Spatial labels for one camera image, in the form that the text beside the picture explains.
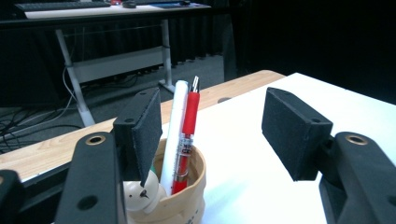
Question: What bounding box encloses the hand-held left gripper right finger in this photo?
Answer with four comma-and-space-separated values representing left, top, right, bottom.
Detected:
261, 87, 334, 182

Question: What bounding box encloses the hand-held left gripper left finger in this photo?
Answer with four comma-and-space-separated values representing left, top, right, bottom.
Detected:
112, 87, 163, 188

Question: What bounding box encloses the white pen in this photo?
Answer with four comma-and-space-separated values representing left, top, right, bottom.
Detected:
160, 79, 190, 197

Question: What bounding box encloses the red pen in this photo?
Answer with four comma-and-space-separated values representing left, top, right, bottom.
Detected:
171, 76, 201, 196

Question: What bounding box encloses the wooden pen holder cup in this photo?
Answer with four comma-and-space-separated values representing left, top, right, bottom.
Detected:
123, 138, 207, 224

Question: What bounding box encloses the white table mat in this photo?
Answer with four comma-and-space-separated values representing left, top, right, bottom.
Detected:
160, 72, 396, 224

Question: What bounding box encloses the black keyboard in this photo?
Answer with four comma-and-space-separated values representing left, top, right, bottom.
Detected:
14, 1, 112, 13

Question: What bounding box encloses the desk with white metal frame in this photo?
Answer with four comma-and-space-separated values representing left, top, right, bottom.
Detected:
18, 1, 216, 128

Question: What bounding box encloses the bundle of floor cables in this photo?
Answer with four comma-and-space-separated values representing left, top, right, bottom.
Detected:
0, 65, 141, 154

